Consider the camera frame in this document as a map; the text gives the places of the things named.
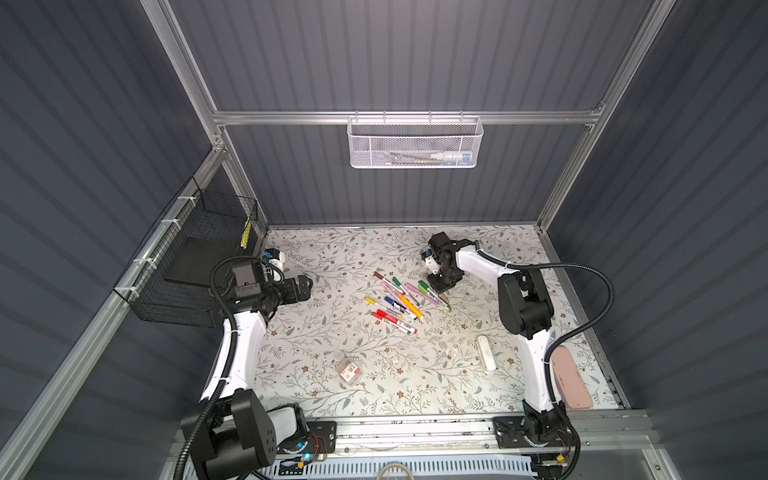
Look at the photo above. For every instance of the purple highlighter pen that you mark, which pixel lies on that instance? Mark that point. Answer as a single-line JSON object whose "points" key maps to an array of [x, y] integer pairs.
{"points": [[415, 290]]}

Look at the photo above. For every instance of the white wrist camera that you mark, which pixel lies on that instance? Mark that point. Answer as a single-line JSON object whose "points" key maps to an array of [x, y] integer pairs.
{"points": [[429, 261], [275, 257]]}

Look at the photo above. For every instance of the pink pencil case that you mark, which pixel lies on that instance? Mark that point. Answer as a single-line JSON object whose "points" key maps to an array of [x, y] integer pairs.
{"points": [[571, 386]]}

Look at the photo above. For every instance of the black wire side basket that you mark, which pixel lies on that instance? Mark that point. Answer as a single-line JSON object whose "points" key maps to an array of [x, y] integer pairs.
{"points": [[171, 284]]}

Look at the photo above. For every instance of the light green highlighter pen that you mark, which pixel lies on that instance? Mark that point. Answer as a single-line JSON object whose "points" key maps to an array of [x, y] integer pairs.
{"points": [[425, 288]]}

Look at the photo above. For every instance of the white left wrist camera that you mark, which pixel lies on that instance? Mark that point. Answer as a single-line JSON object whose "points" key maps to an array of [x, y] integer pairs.
{"points": [[275, 257]]}

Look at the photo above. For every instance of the blue capped marker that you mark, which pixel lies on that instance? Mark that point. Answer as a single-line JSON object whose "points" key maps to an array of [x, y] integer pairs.
{"points": [[400, 307]]}

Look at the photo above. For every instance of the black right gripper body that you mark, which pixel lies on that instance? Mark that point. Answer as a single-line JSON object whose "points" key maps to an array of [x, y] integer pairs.
{"points": [[443, 281]]}

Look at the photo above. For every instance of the dark green capped marker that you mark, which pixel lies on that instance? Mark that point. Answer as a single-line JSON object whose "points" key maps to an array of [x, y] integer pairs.
{"points": [[405, 292]]}

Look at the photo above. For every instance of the red capped marker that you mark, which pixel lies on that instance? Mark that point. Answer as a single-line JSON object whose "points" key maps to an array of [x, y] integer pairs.
{"points": [[399, 323], [374, 314]]}

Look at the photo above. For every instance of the small red white box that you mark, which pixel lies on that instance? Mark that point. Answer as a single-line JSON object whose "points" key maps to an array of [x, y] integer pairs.
{"points": [[349, 371]]}

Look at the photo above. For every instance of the orange highlighter pen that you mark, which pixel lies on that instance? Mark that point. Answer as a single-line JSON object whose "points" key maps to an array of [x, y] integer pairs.
{"points": [[410, 306]]}

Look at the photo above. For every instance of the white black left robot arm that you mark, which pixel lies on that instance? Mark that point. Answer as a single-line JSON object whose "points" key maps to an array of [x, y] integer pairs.
{"points": [[229, 433]]}

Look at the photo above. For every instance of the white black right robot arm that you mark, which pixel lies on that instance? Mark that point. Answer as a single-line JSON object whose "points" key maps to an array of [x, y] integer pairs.
{"points": [[525, 310]]}

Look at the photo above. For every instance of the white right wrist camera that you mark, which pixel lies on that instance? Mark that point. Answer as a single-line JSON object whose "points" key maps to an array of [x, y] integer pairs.
{"points": [[429, 261]]}

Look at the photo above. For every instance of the metal base rail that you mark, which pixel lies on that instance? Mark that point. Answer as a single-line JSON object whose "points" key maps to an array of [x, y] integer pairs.
{"points": [[475, 433]]}

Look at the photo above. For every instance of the brown capped marker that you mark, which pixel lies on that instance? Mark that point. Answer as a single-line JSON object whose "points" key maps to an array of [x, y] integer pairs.
{"points": [[387, 281]]}

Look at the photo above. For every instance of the white eraser case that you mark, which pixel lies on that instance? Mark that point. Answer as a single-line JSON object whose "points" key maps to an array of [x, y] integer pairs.
{"points": [[486, 354]]}

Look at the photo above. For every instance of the white wire mesh basket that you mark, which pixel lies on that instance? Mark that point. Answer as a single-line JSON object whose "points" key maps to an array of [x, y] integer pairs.
{"points": [[414, 142]]}

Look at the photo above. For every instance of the yellow capped marker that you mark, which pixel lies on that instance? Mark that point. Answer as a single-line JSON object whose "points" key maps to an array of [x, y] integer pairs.
{"points": [[383, 307]]}

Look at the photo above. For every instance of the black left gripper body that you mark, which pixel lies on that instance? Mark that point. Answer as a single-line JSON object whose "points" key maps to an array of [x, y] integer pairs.
{"points": [[287, 296]]}

